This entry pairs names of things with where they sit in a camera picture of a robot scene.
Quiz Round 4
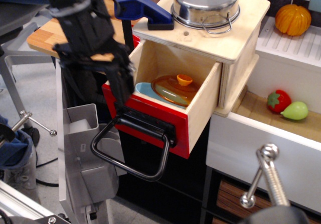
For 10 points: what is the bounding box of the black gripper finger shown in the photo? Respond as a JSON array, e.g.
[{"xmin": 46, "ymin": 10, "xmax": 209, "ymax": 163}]
[
  {"xmin": 62, "ymin": 67, "xmax": 100, "ymax": 103},
  {"xmin": 104, "ymin": 51, "xmax": 134, "ymax": 108}
]

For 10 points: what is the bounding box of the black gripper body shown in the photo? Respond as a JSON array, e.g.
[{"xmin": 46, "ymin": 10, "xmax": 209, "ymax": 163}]
[{"xmin": 53, "ymin": 39, "xmax": 130, "ymax": 71}]

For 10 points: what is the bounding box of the red-fronted wooden drawer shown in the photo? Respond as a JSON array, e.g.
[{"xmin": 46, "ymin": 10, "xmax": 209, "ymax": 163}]
[{"xmin": 101, "ymin": 39, "xmax": 223, "ymax": 160}]

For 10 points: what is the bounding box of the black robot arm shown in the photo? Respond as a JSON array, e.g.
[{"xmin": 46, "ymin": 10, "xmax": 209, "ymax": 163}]
[{"xmin": 47, "ymin": 0, "xmax": 134, "ymax": 108}]

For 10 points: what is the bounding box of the plywood box cabinet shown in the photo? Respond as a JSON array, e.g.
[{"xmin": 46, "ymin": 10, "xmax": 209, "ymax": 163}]
[{"xmin": 130, "ymin": 0, "xmax": 270, "ymax": 120}]

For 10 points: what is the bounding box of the light blue bowl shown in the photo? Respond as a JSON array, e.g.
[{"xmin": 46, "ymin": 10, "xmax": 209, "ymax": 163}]
[{"xmin": 135, "ymin": 82, "xmax": 185, "ymax": 109}]

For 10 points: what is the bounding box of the wooden table board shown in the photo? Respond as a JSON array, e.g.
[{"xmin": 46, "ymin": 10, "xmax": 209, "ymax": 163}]
[{"xmin": 27, "ymin": 0, "xmax": 161, "ymax": 73}]

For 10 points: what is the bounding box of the orange transparent pot lid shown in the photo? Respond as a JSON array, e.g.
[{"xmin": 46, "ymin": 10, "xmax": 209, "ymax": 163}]
[{"xmin": 151, "ymin": 74, "xmax": 200, "ymax": 107}]

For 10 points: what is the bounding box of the silver clamp screw left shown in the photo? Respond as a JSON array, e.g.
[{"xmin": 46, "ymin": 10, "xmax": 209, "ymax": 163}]
[{"xmin": 11, "ymin": 110, "xmax": 57, "ymax": 137}]

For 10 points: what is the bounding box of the silver clamp screw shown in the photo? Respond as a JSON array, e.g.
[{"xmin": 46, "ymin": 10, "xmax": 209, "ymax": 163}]
[
  {"xmin": 11, "ymin": 110, "xmax": 57, "ymax": 137},
  {"xmin": 240, "ymin": 143, "xmax": 290, "ymax": 209}
]

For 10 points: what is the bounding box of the blue bar clamp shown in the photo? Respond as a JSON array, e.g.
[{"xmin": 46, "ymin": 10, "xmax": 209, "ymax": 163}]
[{"xmin": 114, "ymin": 0, "xmax": 174, "ymax": 52}]

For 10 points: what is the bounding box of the blue jeans leg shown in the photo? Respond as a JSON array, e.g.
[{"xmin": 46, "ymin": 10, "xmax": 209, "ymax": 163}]
[{"xmin": 1, "ymin": 130, "xmax": 33, "ymax": 170}]

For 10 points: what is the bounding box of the stainless steel pot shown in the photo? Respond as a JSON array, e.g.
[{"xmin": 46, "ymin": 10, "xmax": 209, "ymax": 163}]
[{"xmin": 171, "ymin": 0, "xmax": 240, "ymax": 35}]

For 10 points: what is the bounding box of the red plastic strawberry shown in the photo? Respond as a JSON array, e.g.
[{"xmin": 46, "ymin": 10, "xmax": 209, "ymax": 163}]
[{"xmin": 267, "ymin": 89, "xmax": 292, "ymax": 114}]

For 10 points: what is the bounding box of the silver clamp screw right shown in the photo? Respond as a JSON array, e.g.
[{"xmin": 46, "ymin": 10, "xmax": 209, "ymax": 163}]
[{"xmin": 240, "ymin": 143, "xmax": 290, "ymax": 209}]

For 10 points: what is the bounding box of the white toy sink unit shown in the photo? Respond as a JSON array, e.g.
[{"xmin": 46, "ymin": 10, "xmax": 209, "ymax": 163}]
[{"xmin": 206, "ymin": 17, "xmax": 320, "ymax": 212}]

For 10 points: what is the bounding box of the orange plastic pumpkin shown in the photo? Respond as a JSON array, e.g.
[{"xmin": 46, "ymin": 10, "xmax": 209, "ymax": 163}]
[{"xmin": 275, "ymin": 4, "xmax": 311, "ymax": 36}]

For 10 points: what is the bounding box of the green plastic pear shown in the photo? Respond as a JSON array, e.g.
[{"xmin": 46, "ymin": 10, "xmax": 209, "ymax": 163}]
[{"xmin": 280, "ymin": 101, "xmax": 309, "ymax": 121}]

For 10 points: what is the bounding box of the black metal drawer handle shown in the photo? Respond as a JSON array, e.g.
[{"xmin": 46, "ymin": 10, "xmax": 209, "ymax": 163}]
[{"xmin": 91, "ymin": 115, "xmax": 176, "ymax": 182}]

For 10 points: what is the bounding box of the grey metal bracket stand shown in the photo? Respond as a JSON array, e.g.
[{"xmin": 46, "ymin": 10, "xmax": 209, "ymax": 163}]
[{"xmin": 58, "ymin": 104, "xmax": 126, "ymax": 223}]

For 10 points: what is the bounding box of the black floor cable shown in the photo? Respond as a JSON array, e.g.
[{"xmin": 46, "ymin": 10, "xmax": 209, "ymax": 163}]
[{"xmin": 35, "ymin": 151, "xmax": 60, "ymax": 187}]

